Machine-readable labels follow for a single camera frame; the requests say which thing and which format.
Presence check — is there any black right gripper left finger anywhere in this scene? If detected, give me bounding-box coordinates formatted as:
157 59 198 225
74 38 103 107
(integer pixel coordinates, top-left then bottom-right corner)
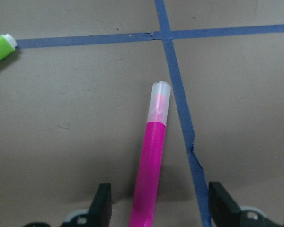
87 183 112 227

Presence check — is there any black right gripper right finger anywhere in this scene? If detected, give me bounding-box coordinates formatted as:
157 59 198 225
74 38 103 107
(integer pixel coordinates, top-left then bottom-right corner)
209 182 242 227

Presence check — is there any pink highlighter pen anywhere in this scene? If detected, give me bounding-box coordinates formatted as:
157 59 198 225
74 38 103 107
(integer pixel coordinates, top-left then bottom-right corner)
128 81 171 227

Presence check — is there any green highlighter pen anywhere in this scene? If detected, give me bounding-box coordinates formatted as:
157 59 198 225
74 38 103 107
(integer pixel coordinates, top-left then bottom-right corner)
0 34 17 61

